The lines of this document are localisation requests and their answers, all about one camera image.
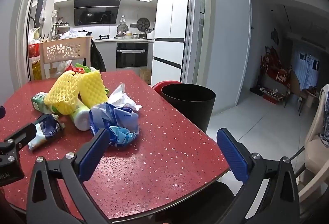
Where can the green drink carton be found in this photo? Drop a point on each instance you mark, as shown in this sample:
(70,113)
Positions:
(38,100)

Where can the black built-in oven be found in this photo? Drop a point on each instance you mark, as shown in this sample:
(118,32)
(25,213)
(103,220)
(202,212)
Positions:
(132,57)

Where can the black trash bin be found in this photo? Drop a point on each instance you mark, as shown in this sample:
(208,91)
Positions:
(190,111)

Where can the clear plastic bag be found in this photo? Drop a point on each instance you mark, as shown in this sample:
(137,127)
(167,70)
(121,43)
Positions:
(33,34)

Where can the red stool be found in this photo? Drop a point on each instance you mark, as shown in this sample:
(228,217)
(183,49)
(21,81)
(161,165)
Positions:
(158,86)

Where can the gas stove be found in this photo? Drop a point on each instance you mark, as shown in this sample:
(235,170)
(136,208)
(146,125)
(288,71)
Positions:
(104,37)

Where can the red basket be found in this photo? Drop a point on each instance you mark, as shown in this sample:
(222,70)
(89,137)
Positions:
(33,50)

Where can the wooden chair with flower cutouts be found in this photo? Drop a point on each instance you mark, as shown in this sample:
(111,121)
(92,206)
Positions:
(64,50)

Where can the dark round pan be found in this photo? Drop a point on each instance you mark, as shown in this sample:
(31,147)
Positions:
(142,23)

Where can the black chair seat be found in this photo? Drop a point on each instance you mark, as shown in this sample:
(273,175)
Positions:
(200,201)

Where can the patterned cloth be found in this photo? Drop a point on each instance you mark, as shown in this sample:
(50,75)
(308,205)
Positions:
(325,116)

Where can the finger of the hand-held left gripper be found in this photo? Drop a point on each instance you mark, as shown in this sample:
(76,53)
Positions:
(2,112)
(21,134)

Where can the red wrapper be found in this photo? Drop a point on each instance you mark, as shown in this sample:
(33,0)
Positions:
(74,69)

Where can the metal utensil rack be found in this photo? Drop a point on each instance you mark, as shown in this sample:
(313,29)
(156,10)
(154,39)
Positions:
(59,31)

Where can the white refrigerator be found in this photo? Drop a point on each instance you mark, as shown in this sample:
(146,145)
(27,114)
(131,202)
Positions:
(167,21)

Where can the black range hood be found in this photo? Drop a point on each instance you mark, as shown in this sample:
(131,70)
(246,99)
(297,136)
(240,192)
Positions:
(96,12)

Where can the grey curtain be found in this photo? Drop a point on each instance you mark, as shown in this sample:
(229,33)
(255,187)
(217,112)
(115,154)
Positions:
(307,65)

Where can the blue plastic bag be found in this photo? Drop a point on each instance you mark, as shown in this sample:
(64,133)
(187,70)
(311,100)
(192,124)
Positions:
(120,118)

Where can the black hanging bag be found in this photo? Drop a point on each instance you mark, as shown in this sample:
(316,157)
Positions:
(97,59)

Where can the grey round pan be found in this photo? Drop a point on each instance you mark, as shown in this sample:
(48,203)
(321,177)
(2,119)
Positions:
(122,29)

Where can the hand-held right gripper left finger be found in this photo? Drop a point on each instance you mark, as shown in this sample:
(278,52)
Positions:
(93,153)

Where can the yellow oil bottle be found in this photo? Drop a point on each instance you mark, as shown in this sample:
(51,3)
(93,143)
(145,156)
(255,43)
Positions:
(37,70)

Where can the crumpled white tissue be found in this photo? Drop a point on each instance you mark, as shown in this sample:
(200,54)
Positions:
(120,98)

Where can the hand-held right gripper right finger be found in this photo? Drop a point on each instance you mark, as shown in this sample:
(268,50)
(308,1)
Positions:
(232,156)

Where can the white and green bottle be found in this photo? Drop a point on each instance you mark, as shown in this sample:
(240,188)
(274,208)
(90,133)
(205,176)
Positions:
(81,118)

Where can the metal faucet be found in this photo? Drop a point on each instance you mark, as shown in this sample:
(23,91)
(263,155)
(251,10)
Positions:
(32,21)

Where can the green plastic bag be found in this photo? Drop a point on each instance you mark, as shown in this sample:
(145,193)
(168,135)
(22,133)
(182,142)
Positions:
(88,69)

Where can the beige chair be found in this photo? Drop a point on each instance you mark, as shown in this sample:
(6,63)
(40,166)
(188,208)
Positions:
(314,157)

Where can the round wooden table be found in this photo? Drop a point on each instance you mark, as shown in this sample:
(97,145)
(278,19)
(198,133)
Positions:
(305,93)

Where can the cardboard box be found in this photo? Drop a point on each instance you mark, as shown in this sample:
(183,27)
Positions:
(145,75)

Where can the crumpled silver blue packet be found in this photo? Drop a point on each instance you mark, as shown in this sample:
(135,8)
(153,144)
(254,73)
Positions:
(46,131)

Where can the yellow foam fruit net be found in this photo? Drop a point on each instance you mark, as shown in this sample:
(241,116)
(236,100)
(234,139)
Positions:
(93,88)
(64,93)

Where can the pile of red gift bags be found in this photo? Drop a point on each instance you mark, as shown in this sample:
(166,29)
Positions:
(275,72)

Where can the large white plastic bag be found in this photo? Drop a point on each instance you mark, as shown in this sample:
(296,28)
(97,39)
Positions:
(73,34)

